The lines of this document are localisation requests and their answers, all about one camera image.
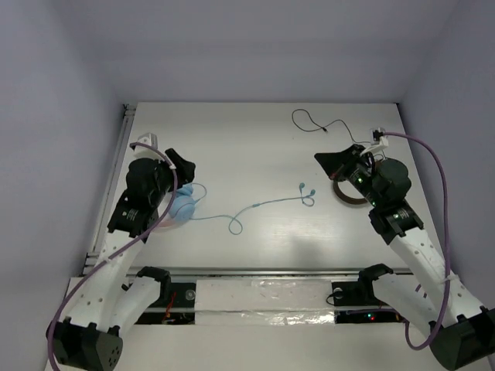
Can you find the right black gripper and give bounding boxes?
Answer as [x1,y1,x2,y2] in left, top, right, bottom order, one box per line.
[315,144,384,208]

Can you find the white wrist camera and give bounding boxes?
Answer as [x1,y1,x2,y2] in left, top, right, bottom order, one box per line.
[135,132,159,155]
[360,128,389,156]

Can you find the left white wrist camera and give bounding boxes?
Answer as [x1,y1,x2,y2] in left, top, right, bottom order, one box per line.
[135,132,159,155]

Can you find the thin black audio cable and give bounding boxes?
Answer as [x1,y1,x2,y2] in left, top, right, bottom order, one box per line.
[292,108,368,146]

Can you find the brown silver headphones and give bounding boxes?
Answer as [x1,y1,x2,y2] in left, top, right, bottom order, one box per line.
[333,180,368,208]

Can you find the blue pink cat-ear headphones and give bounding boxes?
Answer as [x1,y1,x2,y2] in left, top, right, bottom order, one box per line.
[158,183,198,228]

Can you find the aluminium rail front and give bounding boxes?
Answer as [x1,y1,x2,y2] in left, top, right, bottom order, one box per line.
[83,266,415,280]

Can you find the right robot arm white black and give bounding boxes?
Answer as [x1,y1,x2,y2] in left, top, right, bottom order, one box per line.
[314,145,494,370]

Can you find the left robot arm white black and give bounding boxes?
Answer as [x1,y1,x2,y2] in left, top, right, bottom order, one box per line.
[46,145,196,370]

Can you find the white foam taped block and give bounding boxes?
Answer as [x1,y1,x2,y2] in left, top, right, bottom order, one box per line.
[194,278,335,326]

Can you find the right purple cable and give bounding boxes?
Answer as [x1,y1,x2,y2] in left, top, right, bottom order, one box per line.
[381,131,452,351]

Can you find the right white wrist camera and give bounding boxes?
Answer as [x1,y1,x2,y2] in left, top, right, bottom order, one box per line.
[360,128,389,156]

